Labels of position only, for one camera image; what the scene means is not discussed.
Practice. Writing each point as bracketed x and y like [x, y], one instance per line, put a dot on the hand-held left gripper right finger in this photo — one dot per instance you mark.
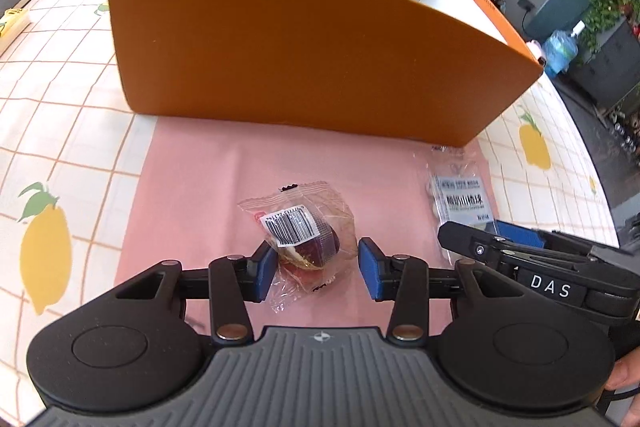
[370, 269]

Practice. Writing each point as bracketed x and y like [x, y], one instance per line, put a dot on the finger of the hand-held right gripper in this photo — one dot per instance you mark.
[522, 234]
[480, 244]

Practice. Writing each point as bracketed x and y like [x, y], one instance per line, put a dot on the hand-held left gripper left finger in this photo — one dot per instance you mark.
[263, 274]

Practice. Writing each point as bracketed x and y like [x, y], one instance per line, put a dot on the clear packet of white balls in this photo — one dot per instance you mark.
[460, 202]

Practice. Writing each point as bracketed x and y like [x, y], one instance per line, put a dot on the clear packet with small cake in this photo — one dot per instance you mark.
[300, 232]

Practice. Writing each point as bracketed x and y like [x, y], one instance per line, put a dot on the orange cardboard box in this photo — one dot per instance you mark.
[300, 57]

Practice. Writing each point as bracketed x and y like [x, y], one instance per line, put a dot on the person's right hand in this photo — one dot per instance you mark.
[626, 369]

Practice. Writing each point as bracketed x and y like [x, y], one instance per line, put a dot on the pink paper mat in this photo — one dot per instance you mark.
[200, 187]

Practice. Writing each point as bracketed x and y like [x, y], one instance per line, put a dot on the blue water bottle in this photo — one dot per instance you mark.
[561, 49]

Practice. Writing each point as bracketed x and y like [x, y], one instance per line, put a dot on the small pink object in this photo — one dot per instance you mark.
[532, 45]

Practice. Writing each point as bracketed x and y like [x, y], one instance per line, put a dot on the dark grey cabinet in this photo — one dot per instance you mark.
[607, 62]

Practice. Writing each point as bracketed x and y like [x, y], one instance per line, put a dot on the bushy green plant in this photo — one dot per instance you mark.
[610, 7]

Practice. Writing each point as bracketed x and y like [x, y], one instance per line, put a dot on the yellow plastic box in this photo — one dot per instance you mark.
[11, 27]

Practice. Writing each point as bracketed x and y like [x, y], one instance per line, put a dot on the wall socket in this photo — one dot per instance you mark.
[527, 3]

